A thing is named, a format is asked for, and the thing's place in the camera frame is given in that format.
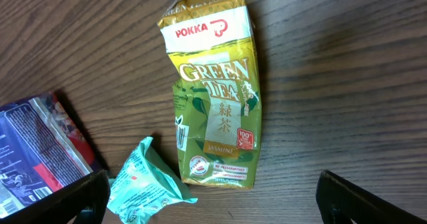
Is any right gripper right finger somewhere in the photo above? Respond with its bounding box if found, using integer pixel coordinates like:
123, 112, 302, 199
316, 170, 426, 224

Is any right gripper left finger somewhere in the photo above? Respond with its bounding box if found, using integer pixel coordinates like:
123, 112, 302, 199
1, 170, 110, 224

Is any teal wet wipes pack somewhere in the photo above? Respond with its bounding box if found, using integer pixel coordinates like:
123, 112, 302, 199
107, 137, 198, 223

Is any purple sanitary pad pack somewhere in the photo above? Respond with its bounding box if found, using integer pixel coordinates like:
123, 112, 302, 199
1, 92, 102, 219

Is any green tea carton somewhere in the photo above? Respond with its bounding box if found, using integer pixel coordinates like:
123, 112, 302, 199
158, 0, 262, 189

